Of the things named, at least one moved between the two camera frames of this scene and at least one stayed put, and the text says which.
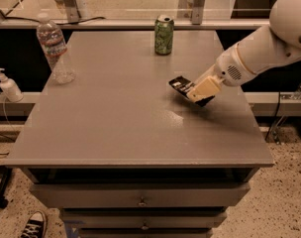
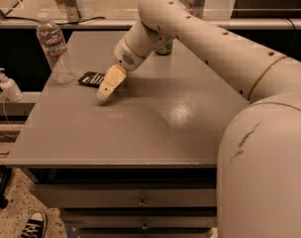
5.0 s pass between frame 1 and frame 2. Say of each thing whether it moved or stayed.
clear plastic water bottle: stayed
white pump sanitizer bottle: stayed
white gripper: moved
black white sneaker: stayed
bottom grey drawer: stayed
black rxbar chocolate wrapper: moved
